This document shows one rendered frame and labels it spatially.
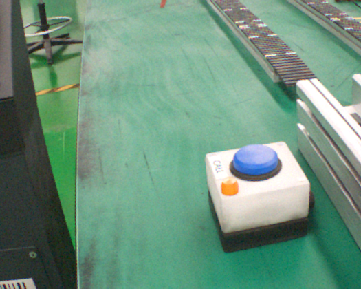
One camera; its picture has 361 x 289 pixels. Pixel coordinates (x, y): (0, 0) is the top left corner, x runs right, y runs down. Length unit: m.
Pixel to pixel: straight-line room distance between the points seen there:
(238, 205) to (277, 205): 0.04
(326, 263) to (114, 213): 0.22
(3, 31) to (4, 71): 0.06
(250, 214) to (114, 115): 0.35
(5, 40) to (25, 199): 0.23
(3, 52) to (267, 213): 0.41
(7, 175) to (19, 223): 0.08
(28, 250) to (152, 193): 0.31
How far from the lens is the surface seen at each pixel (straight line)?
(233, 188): 0.45
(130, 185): 0.59
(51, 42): 3.83
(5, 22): 0.74
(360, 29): 0.98
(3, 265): 0.86
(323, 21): 1.10
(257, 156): 0.47
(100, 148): 0.67
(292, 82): 0.74
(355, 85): 0.62
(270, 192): 0.45
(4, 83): 0.69
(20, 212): 0.79
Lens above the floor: 1.09
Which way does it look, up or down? 28 degrees down
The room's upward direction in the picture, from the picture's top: 7 degrees counter-clockwise
